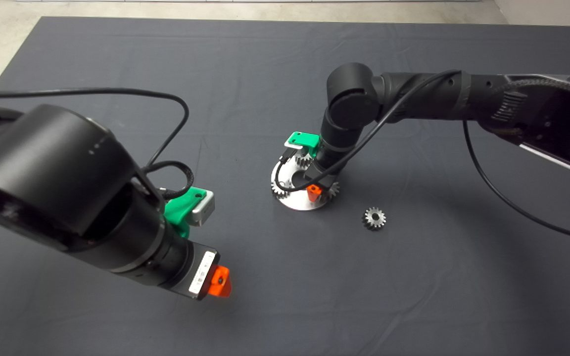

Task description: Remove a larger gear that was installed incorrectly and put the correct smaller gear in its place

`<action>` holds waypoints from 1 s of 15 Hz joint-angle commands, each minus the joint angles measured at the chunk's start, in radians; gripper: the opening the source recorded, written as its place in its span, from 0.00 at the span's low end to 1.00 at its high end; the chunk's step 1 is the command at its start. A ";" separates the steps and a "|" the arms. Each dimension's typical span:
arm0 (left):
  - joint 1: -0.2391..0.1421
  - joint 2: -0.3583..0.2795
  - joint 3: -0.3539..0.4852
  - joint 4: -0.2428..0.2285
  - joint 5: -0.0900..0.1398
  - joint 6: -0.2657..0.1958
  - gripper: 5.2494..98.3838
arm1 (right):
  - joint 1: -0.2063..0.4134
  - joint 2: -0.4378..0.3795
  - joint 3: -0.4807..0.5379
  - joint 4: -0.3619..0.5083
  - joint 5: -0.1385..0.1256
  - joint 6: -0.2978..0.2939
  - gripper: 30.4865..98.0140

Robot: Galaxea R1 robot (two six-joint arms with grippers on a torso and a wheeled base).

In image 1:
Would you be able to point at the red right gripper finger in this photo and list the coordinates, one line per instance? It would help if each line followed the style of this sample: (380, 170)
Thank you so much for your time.
(314, 193)

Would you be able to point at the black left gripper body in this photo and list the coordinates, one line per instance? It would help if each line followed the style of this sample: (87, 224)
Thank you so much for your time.
(188, 269)

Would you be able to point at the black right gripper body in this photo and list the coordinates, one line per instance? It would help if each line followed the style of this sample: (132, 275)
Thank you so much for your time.
(327, 170)

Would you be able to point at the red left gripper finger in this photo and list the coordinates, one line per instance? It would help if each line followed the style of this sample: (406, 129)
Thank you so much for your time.
(220, 282)

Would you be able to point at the large steel gear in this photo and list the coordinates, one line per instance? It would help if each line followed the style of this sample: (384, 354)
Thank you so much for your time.
(333, 190)

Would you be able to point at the small steel gear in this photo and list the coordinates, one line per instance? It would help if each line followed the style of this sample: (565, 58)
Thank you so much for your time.
(370, 221)
(279, 188)
(305, 162)

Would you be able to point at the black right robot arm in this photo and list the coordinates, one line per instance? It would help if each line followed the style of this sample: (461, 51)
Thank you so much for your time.
(413, 94)

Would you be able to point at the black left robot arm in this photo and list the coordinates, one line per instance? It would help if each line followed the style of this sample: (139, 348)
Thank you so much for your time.
(42, 168)

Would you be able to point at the round metal plate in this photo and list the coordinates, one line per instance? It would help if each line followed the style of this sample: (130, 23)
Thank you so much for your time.
(297, 200)

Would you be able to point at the dark grey table cloth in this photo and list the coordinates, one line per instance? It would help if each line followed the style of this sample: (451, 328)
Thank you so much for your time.
(166, 49)

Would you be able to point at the green right camera mount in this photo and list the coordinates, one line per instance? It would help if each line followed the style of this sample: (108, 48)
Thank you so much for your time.
(305, 140)

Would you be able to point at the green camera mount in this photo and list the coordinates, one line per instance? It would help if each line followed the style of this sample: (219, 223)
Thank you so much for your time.
(305, 140)
(181, 207)

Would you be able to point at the silver right camera box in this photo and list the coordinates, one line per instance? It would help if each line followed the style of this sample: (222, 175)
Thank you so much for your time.
(290, 146)

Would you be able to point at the silver camera box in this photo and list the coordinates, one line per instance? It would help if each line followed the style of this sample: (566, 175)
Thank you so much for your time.
(290, 146)
(203, 210)

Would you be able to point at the silver left camera box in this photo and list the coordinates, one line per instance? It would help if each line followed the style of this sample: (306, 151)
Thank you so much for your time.
(203, 210)

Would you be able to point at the green left camera mount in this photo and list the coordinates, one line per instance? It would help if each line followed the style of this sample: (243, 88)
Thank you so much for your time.
(181, 207)

